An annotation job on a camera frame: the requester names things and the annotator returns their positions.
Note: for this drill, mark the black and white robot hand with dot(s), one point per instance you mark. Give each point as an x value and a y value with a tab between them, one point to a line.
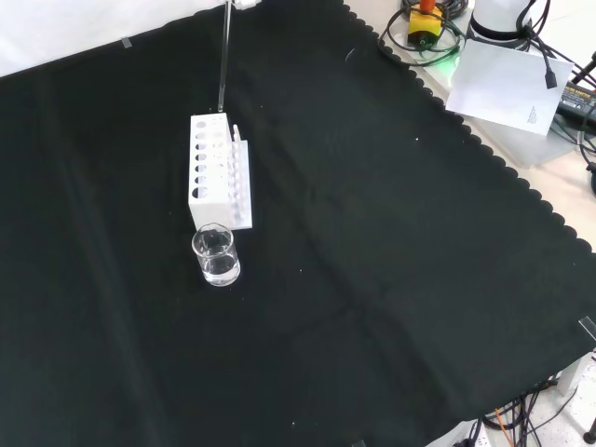
244	4

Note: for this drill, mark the clear glass rod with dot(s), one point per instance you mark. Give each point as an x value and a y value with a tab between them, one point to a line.
224	56

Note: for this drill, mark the white test tube rack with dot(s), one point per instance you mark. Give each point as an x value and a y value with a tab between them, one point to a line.
209	205

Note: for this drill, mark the small clear glass beaker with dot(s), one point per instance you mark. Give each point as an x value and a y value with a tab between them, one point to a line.
216	261

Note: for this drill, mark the clear cloth clip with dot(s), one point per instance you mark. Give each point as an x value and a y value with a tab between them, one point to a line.
587	327
127	43

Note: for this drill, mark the yellow stop button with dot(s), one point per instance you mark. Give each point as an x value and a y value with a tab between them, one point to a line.
424	23

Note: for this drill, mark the pale white board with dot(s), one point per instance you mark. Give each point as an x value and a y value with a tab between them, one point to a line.
503	84

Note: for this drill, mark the black bench cloth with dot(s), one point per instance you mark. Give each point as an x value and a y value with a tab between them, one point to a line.
326	279

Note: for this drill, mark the black power adapter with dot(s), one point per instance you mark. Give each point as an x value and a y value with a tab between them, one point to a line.
577	100

